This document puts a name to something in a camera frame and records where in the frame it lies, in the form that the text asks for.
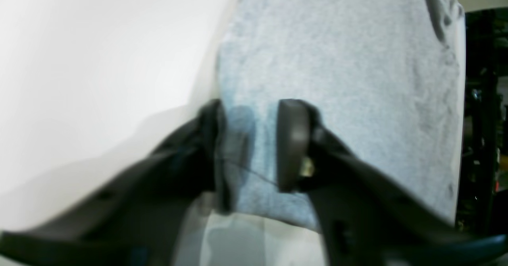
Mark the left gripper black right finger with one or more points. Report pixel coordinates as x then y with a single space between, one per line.
366 218

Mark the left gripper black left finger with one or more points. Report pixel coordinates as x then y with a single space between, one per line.
134 219

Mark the grey T-shirt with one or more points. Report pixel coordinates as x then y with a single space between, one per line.
384 75

